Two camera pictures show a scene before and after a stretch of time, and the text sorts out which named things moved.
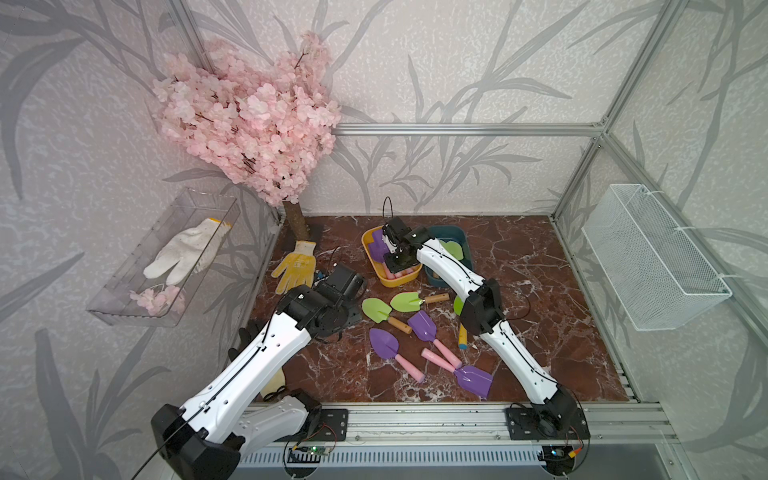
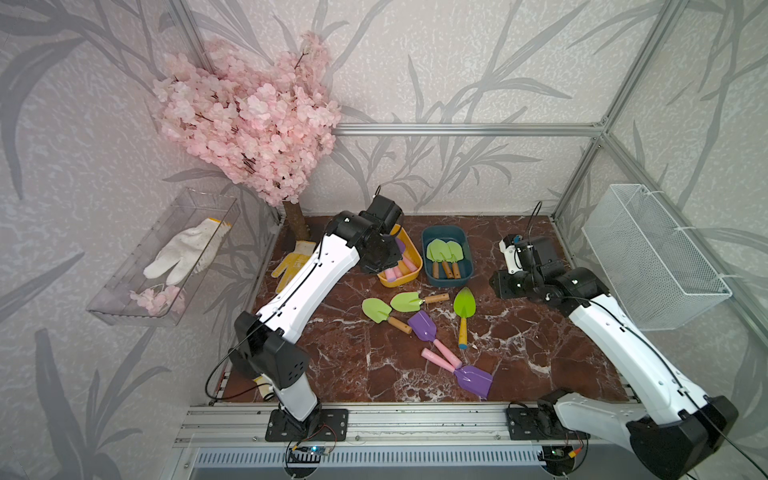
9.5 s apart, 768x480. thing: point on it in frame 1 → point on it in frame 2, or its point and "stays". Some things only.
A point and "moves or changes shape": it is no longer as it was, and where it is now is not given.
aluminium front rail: x=485 y=425 stays
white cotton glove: x=191 y=251 stays
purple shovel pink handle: x=386 y=345 moves or changes shape
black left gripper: x=356 y=315 → x=395 y=259
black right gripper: x=391 y=266 → x=500 y=284
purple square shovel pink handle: x=423 y=325 stays
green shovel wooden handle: x=410 y=302 stays
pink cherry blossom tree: x=267 y=124 stays
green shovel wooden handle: x=454 y=248 stays
